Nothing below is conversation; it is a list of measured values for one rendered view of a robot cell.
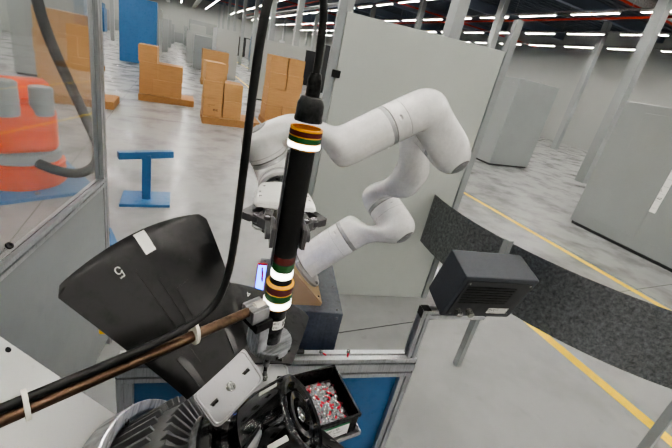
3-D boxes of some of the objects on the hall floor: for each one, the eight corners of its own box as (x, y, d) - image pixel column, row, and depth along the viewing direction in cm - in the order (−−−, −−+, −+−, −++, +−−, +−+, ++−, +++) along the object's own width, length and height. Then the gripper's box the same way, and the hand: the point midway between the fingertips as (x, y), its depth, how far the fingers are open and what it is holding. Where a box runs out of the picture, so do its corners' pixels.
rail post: (351, 514, 146) (400, 376, 119) (348, 503, 150) (395, 366, 123) (360, 513, 147) (410, 376, 120) (357, 502, 151) (406, 366, 124)
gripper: (237, 167, 62) (229, 210, 46) (327, 178, 67) (350, 221, 50) (232, 205, 65) (224, 259, 48) (320, 214, 69) (339, 266, 53)
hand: (287, 233), depth 51 cm, fingers closed on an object, 4 cm apart
